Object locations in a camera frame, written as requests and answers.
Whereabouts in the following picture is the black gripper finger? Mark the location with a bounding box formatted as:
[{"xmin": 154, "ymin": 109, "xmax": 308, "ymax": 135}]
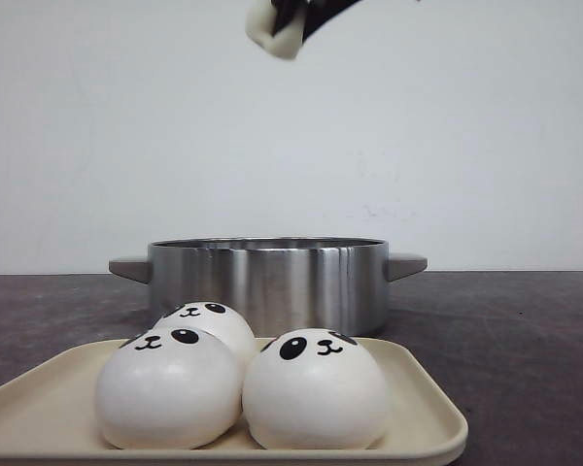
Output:
[{"xmin": 271, "ymin": 0, "xmax": 359, "ymax": 46}]

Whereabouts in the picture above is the panda bun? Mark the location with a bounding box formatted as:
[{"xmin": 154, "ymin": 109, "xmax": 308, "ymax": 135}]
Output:
[
  {"xmin": 245, "ymin": 1, "xmax": 302, "ymax": 60},
  {"xmin": 154, "ymin": 301, "xmax": 257, "ymax": 367},
  {"xmin": 94, "ymin": 327, "xmax": 244, "ymax": 449},
  {"xmin": 242, "ymin": 328, "xmax": 392, "ymax": 449}
]

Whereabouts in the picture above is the stainless steel steamer pot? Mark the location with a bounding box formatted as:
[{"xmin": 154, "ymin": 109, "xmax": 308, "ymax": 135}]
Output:
[{"xmin": 108, "ymin": 237, "xmax": 428, "ymax": 337}]

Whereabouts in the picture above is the cream plastic tray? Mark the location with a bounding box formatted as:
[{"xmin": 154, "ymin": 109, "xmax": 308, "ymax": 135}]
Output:
[{"xmin": 0, "ymin": 338, "xmax": 468, "ymax": 465}]

